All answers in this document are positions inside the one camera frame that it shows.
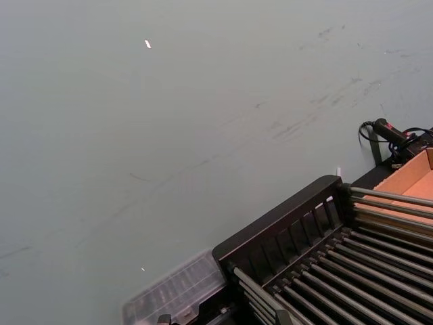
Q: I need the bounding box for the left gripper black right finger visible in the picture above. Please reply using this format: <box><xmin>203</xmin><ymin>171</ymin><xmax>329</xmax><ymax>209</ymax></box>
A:
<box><xmin>274</xmin><ymin>308</ymin><xmax>292</xmax><ymax>325</ymax></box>

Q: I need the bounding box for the clear plastic case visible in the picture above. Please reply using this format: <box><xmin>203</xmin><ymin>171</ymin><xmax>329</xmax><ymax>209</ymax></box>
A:
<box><xmin>121</xmin><ymin>249</ymin><xmax>227</xmax><ymax>325</ymax></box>

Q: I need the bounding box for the black rack with steel bars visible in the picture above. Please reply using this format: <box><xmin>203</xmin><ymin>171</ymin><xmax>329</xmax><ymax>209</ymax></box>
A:
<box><xmin>212</xmin><ymin>175</ymin><xmax>433</xmax><ymax>325</ymax></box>

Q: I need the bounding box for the shallow brown cardboard tray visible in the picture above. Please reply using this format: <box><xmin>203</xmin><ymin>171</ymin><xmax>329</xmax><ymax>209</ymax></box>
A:
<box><xmin>353</xmin><ymin>146</ymin><xmax>433</xmax><ymax>221</ymax></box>

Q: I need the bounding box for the plain pale wall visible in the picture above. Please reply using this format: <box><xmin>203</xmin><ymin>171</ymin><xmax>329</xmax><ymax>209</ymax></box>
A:
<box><xmin>0</xmin><ymin>0</ymin><xmax>433</xmax><ymax>325</ymax></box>

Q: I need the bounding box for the black corded tool red switch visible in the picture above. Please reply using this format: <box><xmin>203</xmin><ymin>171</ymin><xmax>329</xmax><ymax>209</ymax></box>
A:
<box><xmin>358</xmin><ymin>117</ymin><xmax>433</xmax><ymax>169</ymax></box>

